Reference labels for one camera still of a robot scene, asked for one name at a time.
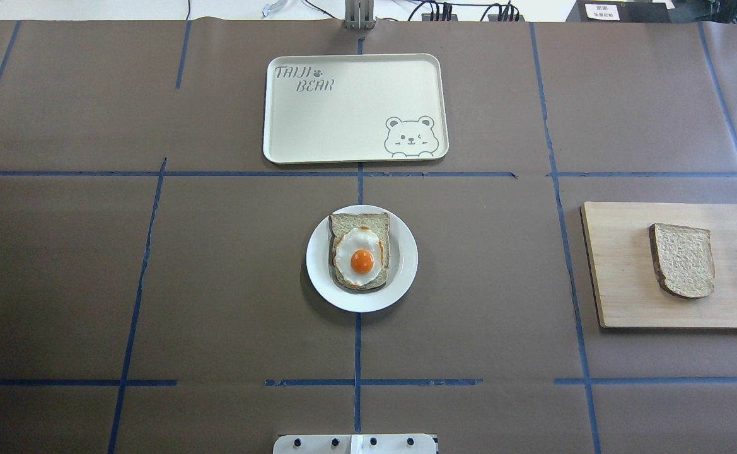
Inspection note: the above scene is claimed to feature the white round plate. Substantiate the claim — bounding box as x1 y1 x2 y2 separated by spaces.
306 205 419 313

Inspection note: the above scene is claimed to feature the bread slice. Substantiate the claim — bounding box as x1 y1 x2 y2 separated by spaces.
648 223 715 300
330 213 390 291

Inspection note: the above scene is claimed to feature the fried egg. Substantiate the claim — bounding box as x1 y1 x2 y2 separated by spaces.
332 226 386 291

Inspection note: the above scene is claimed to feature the cream bear serving tray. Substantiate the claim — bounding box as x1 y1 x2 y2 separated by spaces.
264 54 450 165

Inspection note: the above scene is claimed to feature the black power strip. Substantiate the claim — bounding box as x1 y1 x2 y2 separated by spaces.
411 8 526 23

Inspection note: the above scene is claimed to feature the bamboo cutting board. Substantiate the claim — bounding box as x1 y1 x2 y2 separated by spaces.
581 201 737 329

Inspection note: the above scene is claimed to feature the aluminium frame post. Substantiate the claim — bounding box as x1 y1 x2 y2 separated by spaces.
343 0 376 30

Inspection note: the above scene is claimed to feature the white mount base plate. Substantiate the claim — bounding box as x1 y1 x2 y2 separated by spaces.
272 433 439 453

